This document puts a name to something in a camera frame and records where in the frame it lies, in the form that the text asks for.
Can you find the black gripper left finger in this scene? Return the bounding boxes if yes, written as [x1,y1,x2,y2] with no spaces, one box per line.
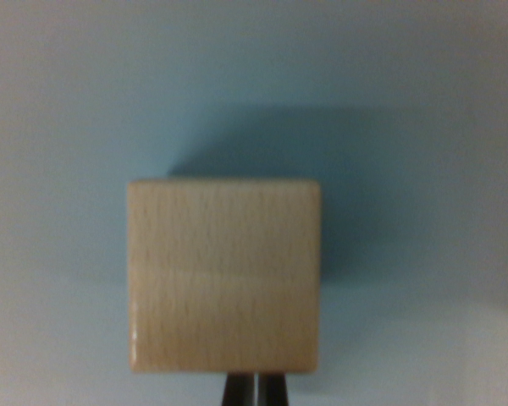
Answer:
[222,370,257,406]

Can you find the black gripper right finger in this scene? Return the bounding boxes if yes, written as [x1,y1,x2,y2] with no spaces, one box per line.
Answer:
[257,370,290,406]

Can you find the light wooden cube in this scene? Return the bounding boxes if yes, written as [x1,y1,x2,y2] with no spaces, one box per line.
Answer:
[126,178,323,375]

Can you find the pale blue plastic bin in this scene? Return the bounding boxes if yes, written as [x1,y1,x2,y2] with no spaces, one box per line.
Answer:
[0,0,508,406]

